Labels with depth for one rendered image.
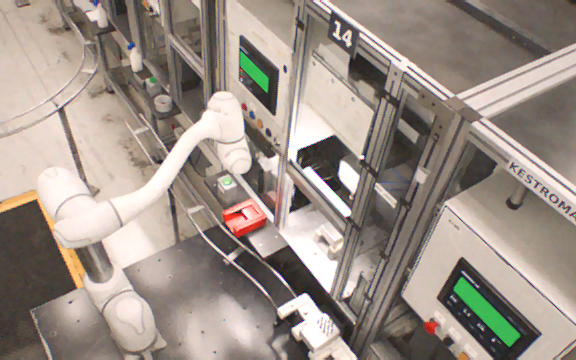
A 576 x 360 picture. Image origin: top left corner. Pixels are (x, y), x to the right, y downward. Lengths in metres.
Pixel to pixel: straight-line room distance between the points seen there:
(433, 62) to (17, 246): 2.87
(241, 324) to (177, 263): 0.44
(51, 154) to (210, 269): 2.04
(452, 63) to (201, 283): 1.52
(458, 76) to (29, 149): 3.42
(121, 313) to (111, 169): 1.98
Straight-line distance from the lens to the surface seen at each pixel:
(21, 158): 4.15
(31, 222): 3.68
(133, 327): 2.05
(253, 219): 2.23
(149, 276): 2.43
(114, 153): 3.99
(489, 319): 1.38
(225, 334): 2.26
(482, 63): 1.44
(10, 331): 3.27
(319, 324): 2.02
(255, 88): 1.88
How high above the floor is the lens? 2.72
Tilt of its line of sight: 48 degrees down
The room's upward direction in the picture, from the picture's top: 7 degrees clockwise
